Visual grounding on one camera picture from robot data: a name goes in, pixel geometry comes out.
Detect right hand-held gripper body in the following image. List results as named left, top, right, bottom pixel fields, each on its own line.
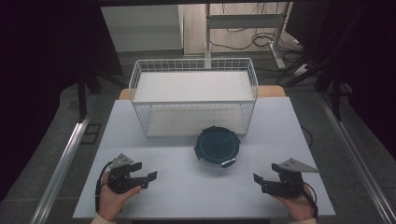
left=272, top=157, right=320, bottom=199

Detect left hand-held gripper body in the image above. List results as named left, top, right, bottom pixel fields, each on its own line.
left=106, top=152, right=136, bottom=195

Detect black round lid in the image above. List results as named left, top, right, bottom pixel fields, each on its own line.
left=193, top=125, right=242, bottom=169

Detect white wire basket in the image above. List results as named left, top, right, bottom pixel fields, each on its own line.
left=128, top=57, right=260, bottom=138

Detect person's left hand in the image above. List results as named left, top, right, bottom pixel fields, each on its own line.
left=98, top=170, right=143, bottom=222

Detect person's right hand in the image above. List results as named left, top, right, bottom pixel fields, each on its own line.
left=273, top=184, right=316, bottom=222

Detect dark square floor plate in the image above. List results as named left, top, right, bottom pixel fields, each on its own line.
left=79, top=122, right=103, bottom=146

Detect black metal stand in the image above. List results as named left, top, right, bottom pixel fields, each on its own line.
left=75, top=69, right=127, bottom=123
left=313, top=60, right=353, bottom=122

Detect white power strip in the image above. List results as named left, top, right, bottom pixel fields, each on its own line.
left=291, top=63, right=313, bottom=77

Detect white cabinet panel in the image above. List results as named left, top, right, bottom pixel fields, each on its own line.
left=100, top=4, right=185, bottom=53

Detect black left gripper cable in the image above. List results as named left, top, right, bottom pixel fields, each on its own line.
left=94, top=160, right=115, bottom=215

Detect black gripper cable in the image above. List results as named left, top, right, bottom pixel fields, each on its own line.
left=94, top=160, right=115, bottom=215
left=300, top=181, right=319, bottom=219

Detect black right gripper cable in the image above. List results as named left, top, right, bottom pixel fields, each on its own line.
left=300, top=181, right=319, bottom=219

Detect thin black cable loop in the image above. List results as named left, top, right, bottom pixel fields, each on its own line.
left=300, top=125, right=314, bottom=149

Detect metal floor rail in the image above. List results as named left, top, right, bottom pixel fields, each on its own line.
left=29, top=112, right=93, bottom=224
left=317, top=92, right=396, bottom=224

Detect black floor cables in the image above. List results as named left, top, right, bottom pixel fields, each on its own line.
left=207, top=27, right=310, bottom=64

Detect white desk frame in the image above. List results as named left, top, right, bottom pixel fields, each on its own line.
left=204, top=2, right=293, bottom=71

